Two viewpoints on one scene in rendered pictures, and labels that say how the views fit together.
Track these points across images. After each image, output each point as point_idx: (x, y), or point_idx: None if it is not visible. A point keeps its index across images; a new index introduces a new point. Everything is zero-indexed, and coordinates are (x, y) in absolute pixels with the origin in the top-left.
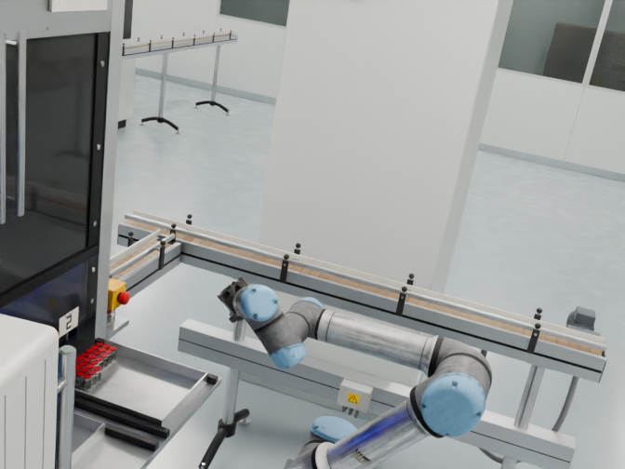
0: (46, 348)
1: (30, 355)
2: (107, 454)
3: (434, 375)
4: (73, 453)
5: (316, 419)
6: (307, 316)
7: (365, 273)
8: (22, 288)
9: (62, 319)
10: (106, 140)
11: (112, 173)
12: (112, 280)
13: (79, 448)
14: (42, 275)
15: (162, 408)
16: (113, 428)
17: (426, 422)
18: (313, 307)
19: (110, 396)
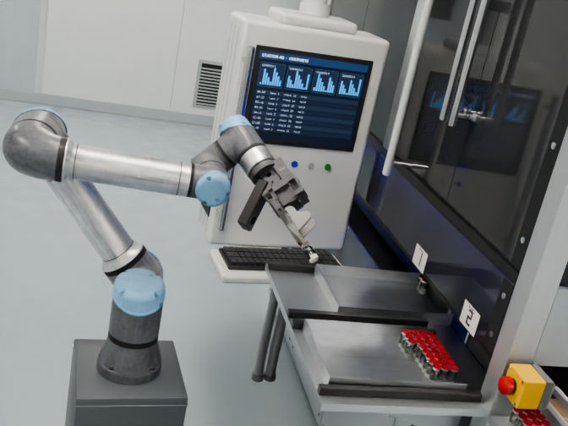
0: (240, 21)
1: (238, 17)
2: (314, 305)
3: (62, 127)
4: (326, 284)
5: (162, 284)
6: (203, 164)
7: None
8: (457, 221)
9: (466, 304)
10: (562, 145)
11: (556, 197)
12: (538, 378)
13: (328, 289)
14: (470, 229)
15: (326, 348)
16: (332, 312)
17: None
18: (204, 166)
19: (378, 346)
